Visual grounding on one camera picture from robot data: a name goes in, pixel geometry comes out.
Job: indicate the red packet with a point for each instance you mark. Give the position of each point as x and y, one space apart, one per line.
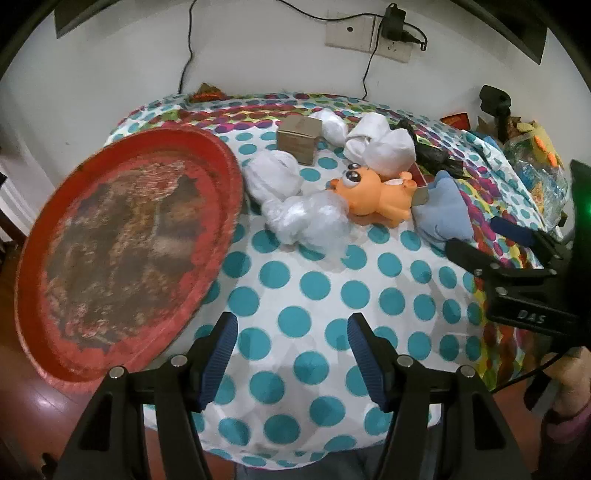
457 121

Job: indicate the black clamp stand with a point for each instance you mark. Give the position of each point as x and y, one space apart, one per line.
496 104

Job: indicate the white plastic bag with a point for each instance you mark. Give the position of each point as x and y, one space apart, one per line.
334 127
272 177

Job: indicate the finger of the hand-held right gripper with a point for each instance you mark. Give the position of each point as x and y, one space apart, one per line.
471 258
512 230

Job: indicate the round red tray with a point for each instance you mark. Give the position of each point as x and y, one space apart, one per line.
134 249

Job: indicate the clear plastic bag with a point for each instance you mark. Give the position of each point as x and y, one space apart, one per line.
309 219
540 184

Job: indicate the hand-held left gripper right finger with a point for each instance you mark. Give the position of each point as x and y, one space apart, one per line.
364 355

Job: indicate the white wall socket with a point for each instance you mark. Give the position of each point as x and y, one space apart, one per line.
392 50

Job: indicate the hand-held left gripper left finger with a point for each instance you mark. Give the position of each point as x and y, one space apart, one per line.
221 350

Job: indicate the gold cardboard box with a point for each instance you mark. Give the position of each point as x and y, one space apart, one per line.
300 138

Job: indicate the polka dot tablecloth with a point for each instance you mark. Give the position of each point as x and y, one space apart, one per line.
314 286

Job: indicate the black sock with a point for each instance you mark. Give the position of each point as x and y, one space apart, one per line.
431 154

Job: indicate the yellow toy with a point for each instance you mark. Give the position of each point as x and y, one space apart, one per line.
542 141

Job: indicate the orange toy animal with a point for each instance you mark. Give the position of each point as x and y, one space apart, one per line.
374 194

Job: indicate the white cloth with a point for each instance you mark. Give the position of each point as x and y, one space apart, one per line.
385 147

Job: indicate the light blue cloth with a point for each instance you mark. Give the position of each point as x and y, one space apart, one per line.
443 212

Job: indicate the red snack wrapper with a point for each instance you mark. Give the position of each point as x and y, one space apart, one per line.
206 93

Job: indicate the person's right forearm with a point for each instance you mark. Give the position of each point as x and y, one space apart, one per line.
572 392

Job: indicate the black power adapter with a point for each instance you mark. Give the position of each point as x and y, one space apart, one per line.
393 21

